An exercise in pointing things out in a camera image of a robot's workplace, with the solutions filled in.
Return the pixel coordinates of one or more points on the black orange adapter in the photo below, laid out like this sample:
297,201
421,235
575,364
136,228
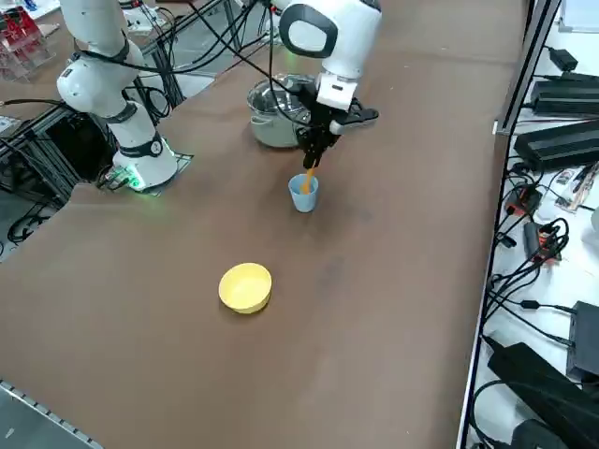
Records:
533,238

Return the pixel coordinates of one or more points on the black wrist bracket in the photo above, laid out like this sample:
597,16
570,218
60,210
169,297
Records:
360,119

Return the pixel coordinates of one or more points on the long black power brick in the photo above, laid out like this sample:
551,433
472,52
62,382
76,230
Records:
538,383

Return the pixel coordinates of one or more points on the aluminium camera post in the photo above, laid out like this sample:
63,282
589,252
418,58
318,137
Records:
526,70

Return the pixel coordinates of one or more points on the clear shelf with red packets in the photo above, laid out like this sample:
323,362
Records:
23,47

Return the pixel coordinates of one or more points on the stainless steel pot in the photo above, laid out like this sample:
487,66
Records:
271,133

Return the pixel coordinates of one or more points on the small black power adapter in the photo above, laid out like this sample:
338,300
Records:
564,58

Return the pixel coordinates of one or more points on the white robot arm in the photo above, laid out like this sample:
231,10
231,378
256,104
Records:
346,42

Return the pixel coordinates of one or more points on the yellow plastic bowl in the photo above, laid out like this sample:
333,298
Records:
243,290

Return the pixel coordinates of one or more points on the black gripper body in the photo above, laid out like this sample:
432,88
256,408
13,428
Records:
316,119

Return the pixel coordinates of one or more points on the black box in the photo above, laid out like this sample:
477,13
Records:
585,337

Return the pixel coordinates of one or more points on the glass pot lid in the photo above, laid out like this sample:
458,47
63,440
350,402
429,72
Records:
267,100

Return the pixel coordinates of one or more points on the red black electronic device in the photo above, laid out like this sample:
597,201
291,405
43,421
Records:
524,201

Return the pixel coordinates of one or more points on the blue plastic cup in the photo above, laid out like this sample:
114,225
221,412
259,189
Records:
304,203

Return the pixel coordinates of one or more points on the large black finned adapter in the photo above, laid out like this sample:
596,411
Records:
557,145
566,98

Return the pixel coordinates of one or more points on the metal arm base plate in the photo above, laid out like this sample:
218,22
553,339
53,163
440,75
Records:
185,158

